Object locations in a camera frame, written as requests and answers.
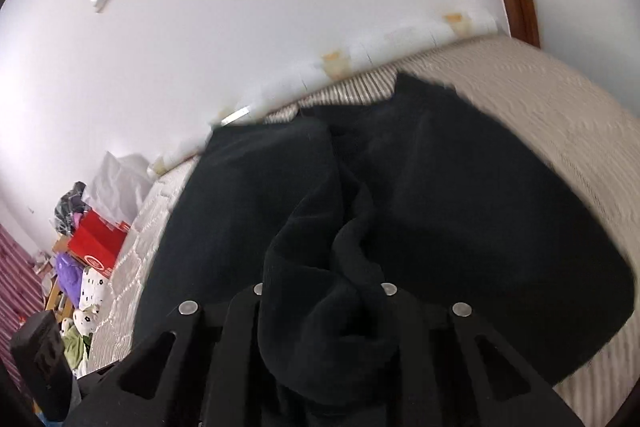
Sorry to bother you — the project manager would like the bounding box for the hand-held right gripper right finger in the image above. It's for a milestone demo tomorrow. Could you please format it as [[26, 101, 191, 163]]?
[[381, 282, 587, 427]]

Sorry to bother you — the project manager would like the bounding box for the red striped cloth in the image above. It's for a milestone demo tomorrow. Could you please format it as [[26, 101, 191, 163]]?
[[0, 222, 51, 403]]

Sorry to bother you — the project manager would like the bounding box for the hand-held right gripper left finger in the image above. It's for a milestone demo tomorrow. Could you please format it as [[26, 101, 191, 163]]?
[[65, 282, 282, 427]]

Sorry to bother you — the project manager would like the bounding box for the white printed blanket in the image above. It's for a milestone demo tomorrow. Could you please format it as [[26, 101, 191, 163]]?
[[150, 9, 497, 172]]

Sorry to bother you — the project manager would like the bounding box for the black sweatshirt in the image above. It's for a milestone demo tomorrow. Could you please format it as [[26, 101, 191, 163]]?
[[132, 72, 636, 427]]

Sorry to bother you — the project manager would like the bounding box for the dark cloth pile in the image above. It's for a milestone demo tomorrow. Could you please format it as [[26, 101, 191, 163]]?
[[54, 182, 93, 234]]

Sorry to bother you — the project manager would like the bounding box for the red box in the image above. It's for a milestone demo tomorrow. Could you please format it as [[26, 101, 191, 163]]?
[[67, 209, 132, 280]]

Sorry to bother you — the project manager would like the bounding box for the green cloth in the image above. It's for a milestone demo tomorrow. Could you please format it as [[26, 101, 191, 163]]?
[[62, 324, 90, 372]]

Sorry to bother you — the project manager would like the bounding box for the white plastic bag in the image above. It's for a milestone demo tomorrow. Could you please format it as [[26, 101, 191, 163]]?
[[82, 152, 156, 224]]

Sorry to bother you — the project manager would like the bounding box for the white black-spotted plush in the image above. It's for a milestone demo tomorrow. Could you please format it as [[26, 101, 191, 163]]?
[[72, 267, 112, 334]]

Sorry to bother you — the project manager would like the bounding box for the striped beige mattress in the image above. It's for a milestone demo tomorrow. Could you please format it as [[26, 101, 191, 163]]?
[[82, 34, 640, 427]]

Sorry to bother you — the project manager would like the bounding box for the purple cloth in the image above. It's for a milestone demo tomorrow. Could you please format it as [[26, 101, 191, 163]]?
[[54, 252, 84, 308]]

